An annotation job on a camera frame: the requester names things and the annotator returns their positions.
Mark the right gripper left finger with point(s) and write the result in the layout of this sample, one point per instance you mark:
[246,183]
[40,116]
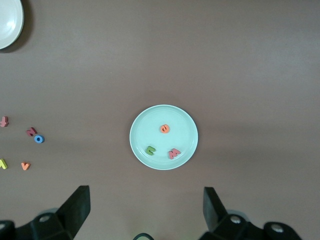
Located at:
[75,212]

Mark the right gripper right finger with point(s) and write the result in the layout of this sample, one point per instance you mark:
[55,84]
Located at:
[215,215]

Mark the red letter w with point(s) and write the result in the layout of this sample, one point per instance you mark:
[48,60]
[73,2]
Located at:
[174,153]

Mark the green letter u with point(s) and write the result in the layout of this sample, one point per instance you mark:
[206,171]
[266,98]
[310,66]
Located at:
[149,150]

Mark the orange letter e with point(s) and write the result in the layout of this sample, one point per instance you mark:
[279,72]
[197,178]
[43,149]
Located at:
[162,128]

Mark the orange letter v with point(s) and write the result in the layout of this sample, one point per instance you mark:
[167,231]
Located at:
[25,165]

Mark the blue letter o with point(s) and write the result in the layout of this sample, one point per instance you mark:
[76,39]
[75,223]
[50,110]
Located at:
[36,139]

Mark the yellow letter k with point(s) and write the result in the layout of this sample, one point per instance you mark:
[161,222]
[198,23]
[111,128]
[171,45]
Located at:
[3,163]

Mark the dark red letter z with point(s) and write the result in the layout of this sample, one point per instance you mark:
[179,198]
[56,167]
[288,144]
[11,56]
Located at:
[31,131]

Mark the light green plate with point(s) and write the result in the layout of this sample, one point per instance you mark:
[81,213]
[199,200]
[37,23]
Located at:
[150,125]

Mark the pink letter f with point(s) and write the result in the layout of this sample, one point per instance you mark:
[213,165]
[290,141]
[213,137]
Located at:
[4,121]

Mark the brown table cover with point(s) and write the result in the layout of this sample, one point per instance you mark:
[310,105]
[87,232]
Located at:
[225,75]

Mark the beige plate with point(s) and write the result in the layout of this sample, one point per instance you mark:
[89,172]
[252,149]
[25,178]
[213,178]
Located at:
[8,22]

